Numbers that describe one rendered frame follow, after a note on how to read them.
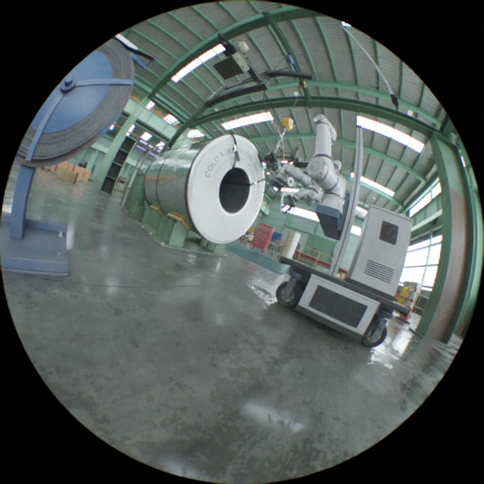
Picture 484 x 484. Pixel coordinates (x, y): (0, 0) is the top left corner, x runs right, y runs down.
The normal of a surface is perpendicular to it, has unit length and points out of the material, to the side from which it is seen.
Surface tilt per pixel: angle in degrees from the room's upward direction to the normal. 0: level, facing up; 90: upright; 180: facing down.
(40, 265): 90
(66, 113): 90
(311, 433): 0
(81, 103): 90
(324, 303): 90
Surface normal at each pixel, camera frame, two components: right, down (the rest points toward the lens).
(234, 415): 0.37, -0.93
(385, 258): -0.59, -0.20
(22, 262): 0.86, 0.35
